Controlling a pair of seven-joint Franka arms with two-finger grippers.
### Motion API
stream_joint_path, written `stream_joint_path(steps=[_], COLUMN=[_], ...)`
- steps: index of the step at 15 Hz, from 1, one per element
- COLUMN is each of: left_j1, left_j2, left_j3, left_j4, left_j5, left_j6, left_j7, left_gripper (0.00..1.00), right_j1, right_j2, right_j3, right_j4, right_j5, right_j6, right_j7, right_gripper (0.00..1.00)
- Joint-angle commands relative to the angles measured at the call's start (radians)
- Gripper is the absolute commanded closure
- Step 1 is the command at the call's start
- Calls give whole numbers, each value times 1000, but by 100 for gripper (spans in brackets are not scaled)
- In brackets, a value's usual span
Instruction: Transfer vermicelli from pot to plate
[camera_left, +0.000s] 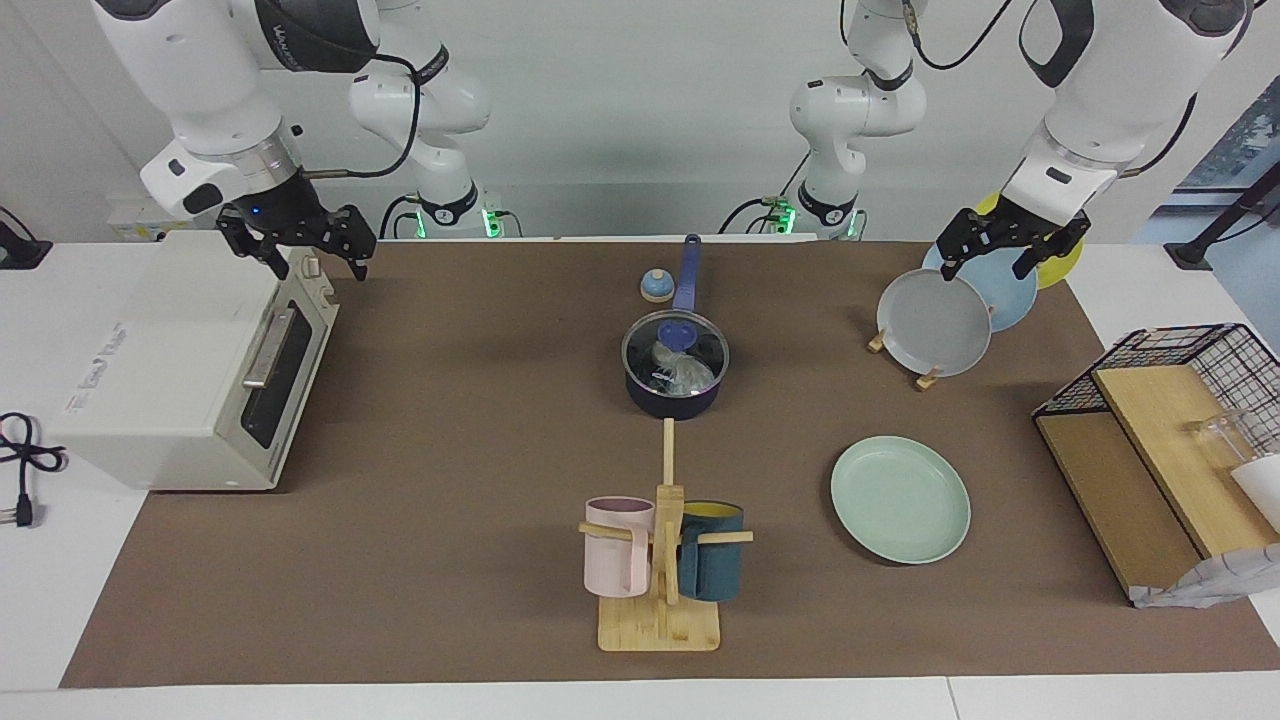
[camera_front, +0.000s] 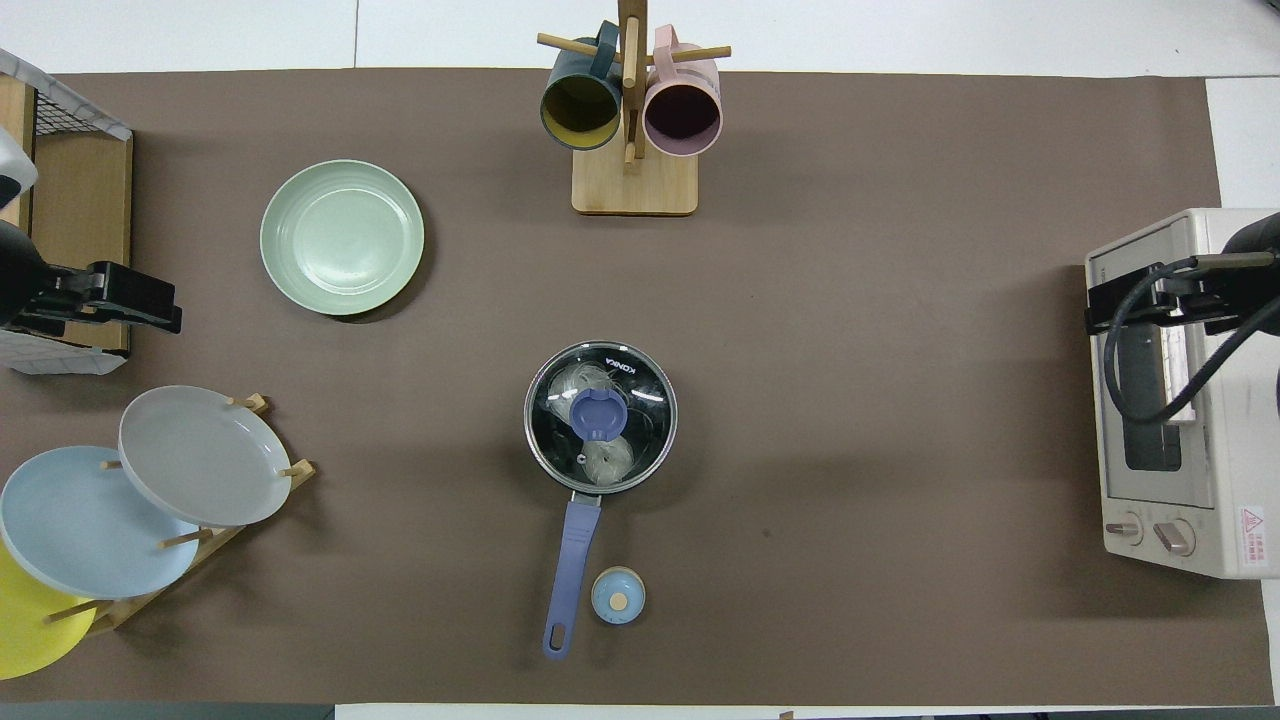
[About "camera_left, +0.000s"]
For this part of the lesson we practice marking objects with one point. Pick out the glass lid with blue knob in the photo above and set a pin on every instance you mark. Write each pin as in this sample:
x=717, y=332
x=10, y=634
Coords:
x=680, y=333

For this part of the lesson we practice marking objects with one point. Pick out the grey patterned cloth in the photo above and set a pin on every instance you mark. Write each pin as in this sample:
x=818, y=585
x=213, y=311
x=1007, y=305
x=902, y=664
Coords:
x=1220, y=580

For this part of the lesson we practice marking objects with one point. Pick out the black clamp mount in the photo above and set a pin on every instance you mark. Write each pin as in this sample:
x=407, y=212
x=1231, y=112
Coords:
x=18, y=252

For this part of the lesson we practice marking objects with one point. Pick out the brown table mat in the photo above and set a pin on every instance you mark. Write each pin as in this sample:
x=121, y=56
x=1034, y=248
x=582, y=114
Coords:
x=450, y=500

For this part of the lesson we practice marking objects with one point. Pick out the teal mug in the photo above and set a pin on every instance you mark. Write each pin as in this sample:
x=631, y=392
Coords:
x=712, y=570

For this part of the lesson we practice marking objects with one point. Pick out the light blue plate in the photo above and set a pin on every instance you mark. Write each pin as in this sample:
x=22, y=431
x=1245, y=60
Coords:
x=1008, y=295

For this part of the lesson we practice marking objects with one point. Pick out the light bamboo board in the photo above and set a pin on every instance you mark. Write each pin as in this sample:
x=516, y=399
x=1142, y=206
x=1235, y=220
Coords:
x=1170, y=440

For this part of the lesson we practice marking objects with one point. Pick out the white toaster oven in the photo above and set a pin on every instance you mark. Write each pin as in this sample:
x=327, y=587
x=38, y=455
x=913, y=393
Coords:
x=160, y=380

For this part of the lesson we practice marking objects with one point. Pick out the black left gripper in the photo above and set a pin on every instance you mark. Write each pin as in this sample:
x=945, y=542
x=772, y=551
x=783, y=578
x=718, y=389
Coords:
x=1015, y=228

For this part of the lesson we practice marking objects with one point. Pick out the yellow plate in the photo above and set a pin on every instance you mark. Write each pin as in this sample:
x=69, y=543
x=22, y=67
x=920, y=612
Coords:
x=1062, y=266

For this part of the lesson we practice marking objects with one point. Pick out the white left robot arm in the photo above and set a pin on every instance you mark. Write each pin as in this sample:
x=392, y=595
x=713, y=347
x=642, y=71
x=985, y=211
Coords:
x=1110, y=90

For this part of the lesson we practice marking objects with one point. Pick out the black stand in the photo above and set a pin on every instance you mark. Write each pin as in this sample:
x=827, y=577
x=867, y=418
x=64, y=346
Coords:
x=1225, y=215

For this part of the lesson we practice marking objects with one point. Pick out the clear glass cup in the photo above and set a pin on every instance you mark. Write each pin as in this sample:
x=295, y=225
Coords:
x=1222, y=440

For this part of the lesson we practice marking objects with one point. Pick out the white cup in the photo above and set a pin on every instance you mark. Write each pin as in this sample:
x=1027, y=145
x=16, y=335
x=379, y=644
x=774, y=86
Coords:
x=1262, y=490

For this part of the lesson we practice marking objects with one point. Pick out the vermicelli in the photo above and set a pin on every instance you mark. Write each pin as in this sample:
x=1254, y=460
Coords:
x=690, y=376

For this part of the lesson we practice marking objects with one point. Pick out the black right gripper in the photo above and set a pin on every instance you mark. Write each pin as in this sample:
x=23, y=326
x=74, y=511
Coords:
x=285, y=212

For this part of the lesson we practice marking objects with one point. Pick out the white wall box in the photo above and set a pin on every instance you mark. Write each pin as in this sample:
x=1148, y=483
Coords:
x=135, y=215

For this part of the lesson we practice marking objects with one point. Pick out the pink mug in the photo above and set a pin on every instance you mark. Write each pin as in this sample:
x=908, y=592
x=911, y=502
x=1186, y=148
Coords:
x=612, y=565

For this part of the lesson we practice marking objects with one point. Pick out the mint green plate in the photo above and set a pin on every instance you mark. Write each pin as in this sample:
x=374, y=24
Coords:
x=900, y=500

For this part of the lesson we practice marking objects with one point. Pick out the brown wooden board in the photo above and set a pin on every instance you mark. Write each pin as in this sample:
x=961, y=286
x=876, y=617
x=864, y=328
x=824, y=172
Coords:
x=1110, y=490

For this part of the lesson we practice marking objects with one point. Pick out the wooden mug tree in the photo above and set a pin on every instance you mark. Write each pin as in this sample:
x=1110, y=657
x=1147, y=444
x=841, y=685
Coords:
x=660, y=625

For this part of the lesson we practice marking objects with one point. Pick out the grey plate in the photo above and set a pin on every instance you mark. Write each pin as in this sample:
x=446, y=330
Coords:
x=930, y=325

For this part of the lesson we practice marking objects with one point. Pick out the wooden plate rack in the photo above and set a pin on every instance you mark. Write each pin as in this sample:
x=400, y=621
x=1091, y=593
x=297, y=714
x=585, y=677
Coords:
x=928, y=379

